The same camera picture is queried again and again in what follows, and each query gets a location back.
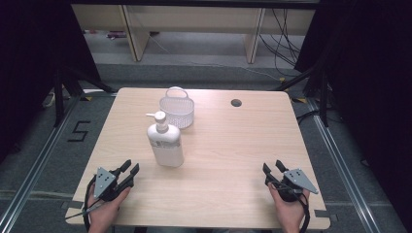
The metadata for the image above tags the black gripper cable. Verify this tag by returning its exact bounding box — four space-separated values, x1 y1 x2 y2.
83 174 98 233
291 185 311 233

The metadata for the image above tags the light wooden desk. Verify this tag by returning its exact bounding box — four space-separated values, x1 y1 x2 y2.
71 4 317 64

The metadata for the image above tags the aluminium floor rail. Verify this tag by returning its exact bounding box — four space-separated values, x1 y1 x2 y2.
0 93 83 233
305 96 384 233

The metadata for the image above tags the person's left hand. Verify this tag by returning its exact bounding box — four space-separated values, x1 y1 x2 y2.
86 185 132 233

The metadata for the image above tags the coiled white cable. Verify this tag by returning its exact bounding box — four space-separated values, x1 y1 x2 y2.
42 91 57 109

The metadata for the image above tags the bundle of black cables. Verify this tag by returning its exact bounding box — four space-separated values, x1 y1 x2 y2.
258 8 303 78

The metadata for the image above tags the black metal stand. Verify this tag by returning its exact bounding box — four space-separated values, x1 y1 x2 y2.
52 63 119 128
274 59 330 128

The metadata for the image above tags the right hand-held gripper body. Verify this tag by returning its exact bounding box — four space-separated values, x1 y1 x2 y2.
271 168 320 204

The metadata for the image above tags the white pump bottle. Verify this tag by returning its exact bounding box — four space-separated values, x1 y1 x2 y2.
145 111 185 168

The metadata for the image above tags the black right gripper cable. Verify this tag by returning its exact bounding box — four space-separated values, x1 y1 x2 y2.
291 185 311 233

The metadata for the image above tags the black tape strip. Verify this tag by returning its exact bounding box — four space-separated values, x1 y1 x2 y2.
60 200 85 210
314 209 338 223

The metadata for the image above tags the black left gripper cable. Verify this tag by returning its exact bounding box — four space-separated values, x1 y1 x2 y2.
83 174 98 233

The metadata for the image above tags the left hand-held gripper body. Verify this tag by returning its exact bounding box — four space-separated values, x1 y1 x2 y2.
93 166 131 202

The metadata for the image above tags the white plastic basket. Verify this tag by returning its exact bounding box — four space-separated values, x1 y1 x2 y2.
158 85 195 130

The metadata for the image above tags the black curtain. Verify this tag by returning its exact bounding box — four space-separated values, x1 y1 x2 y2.
293 0 412 225
0 0 102 164

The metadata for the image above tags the grey left gripper cable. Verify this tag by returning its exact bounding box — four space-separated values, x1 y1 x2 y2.
64 202 105 221

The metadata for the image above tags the person's right hand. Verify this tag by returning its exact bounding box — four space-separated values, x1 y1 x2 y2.
267 183 311 233

